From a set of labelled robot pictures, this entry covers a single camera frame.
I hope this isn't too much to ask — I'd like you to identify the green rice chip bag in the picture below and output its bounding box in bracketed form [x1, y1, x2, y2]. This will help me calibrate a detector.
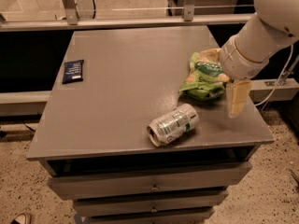
[179, 51, 230, 101]

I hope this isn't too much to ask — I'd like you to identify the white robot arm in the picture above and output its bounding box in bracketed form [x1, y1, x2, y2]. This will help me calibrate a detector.
[204, 0, 299, 119]

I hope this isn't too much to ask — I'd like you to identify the grey metal rail frame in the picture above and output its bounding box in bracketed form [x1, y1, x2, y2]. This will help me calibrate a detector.
[0, 0, 255, 32]

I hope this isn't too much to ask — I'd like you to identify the white shoe tip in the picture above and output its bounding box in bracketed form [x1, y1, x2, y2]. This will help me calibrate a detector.
[9, 213, 31, 224]

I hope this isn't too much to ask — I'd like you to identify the bottom grey drawer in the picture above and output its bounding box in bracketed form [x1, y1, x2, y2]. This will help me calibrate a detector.
[89, 208, 214, 224]

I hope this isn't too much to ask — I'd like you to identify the grey drawer cabinet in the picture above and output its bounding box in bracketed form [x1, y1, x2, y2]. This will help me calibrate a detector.
[26, 25, 276, 224]

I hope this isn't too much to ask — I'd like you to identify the grey drawer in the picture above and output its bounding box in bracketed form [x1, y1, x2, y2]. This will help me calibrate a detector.
[49, 161, 251, 200]
[89, 208, 214, 224]
[74, 189, 228, 217]

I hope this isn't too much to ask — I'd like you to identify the top grey drawer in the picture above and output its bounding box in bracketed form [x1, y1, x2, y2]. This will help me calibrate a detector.
[49, 161, 251, 200]

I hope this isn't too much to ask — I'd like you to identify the black floor cable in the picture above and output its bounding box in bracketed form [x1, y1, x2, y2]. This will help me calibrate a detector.
[21, 119, 36, 133]

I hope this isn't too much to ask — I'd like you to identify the middle grey drawer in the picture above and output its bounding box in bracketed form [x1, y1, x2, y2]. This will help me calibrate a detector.
[74, 189, 228, 217]

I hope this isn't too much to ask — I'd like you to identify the silver 7up can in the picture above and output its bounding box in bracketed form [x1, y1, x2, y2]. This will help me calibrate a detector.
[147, 104, 199, 147]

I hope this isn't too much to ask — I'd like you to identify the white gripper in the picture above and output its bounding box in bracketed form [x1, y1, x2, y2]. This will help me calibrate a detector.
[200, 35, 269, 119]

